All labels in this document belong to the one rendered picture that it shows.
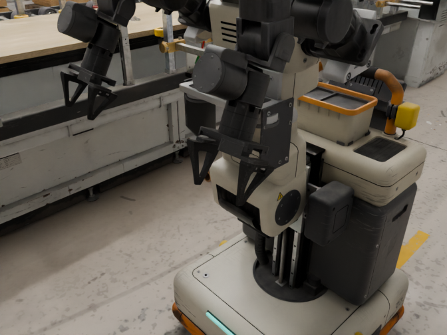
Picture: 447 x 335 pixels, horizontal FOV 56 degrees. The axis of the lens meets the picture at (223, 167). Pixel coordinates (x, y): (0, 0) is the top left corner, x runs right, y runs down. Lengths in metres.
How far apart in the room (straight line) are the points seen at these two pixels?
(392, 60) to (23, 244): 3.81
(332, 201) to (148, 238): 1.26
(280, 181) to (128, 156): 1.63
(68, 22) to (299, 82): 0.52
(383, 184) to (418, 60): 3.39
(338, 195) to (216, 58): 0.65
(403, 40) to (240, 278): 3.57
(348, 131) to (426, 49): 3.27
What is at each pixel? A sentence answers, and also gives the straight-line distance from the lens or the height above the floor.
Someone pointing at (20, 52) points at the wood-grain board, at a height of 0.90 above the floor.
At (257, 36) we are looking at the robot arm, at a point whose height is 1.22.
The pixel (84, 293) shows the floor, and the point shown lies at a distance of 1.97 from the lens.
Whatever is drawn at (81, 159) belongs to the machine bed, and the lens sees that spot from 2.41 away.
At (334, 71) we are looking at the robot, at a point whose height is 1.12.
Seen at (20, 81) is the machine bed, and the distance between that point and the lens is 2.12.
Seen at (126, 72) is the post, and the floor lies 0.77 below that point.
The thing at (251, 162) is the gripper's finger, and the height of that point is 1.07.
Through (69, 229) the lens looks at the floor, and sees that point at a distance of 2.34.
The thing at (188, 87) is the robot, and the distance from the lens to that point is 0.99.
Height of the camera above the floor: 1.36
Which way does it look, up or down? 30 degrees down
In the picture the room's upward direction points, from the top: straight up
